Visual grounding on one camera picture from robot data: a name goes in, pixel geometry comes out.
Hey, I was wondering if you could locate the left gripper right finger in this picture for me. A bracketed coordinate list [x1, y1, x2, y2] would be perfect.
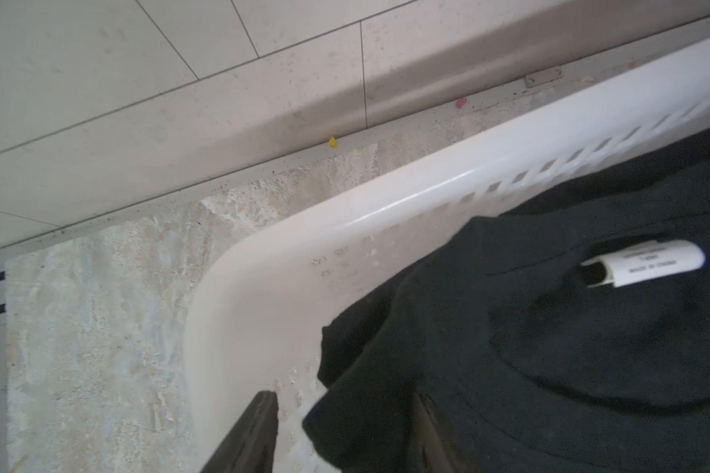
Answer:
[408, 392, 477, 473]

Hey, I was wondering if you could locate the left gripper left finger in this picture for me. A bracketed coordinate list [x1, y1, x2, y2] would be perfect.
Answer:
[201, 390, 279, 473]

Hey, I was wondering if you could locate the white plastic laundry basket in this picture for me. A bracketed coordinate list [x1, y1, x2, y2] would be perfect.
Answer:
[183, 39, 710, 472]

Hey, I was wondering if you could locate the black t-shirt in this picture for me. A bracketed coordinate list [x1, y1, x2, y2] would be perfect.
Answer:
[303, 129, 710, 472]

